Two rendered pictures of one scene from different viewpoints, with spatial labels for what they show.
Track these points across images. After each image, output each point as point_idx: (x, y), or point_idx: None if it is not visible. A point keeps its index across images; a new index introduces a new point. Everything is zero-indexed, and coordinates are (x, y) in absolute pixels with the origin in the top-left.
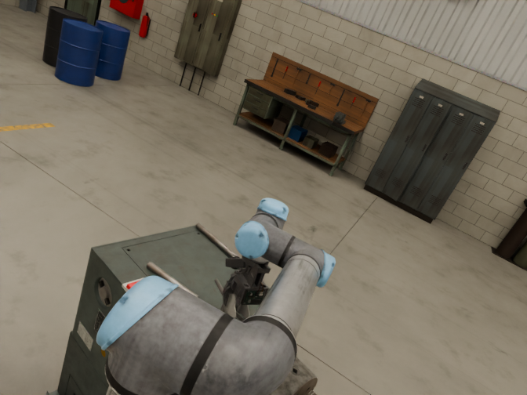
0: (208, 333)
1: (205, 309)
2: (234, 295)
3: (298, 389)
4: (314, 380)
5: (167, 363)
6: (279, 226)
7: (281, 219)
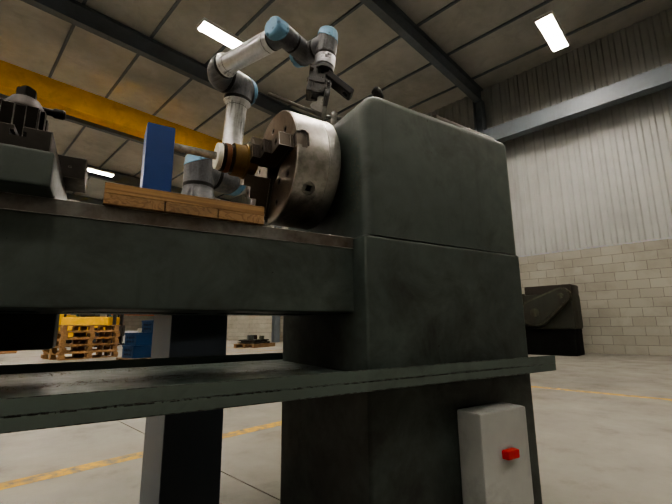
0: None
1: None
2: None
3: (271, 121)
4: (287, 116)
5: None
6: (313, 38)
7: (317, 34)
